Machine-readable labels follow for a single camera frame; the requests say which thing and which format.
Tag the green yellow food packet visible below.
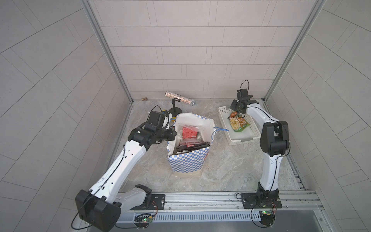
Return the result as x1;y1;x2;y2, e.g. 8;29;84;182
228;111;250;132

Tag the clear red pouch packet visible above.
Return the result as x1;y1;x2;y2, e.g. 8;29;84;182
182;125;199;139

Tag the black red condiment packet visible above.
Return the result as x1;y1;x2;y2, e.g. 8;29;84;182
175;138;211;153

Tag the blue checkered paper bag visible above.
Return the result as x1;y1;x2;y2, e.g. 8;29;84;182
167;113;223;177

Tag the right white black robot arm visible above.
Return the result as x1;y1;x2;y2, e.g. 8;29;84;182
231;100;290;203

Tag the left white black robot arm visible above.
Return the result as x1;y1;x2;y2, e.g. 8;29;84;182
75;110;177;232

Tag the black microphone stand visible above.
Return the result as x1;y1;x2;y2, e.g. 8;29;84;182
169;98;182;117

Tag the white plastic basket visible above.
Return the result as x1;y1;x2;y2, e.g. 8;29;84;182
218;106;261;146

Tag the glitter microphone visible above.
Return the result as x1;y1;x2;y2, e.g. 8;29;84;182
165;91;196;106

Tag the left circuit board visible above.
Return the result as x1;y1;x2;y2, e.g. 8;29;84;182
134;213;155;224

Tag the circuit board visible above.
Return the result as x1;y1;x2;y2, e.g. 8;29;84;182
260;210;275;227
134;213;155;224

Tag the right circuit board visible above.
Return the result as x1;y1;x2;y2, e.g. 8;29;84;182
260;210;275;227

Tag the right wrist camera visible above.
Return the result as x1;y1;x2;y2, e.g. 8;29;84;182
237;89;253;102

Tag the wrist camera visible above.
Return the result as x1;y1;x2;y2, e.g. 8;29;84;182
237;89;253;102
146;110;171;130

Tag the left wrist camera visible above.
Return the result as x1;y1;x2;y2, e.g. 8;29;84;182
146;110;171;130

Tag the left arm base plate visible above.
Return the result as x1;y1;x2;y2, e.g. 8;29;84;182
138;194;166;210

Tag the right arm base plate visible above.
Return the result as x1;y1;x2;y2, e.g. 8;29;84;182
237;189;283;209

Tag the aluminium rail frame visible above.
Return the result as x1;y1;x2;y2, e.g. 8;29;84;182
114;190;324;228

